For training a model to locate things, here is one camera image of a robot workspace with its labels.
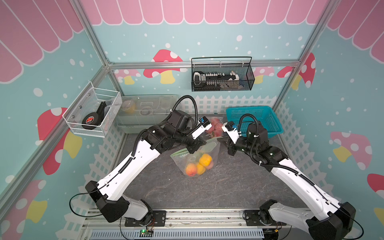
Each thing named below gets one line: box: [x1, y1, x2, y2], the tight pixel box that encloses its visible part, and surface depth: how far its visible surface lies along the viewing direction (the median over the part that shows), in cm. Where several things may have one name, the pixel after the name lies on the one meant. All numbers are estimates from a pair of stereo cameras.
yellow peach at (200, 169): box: [196, 163, 206, 176], surface depth 85 cm
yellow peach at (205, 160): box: [199, 153, 213, 167], surface depth 83 cm
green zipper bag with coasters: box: [170, 137, 223, 177], surface depth 82 cm
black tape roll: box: [81, 101, 107, 130], surface depth 71 cm
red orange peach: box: [186, 163, 197, 177], surface depth 81 cm
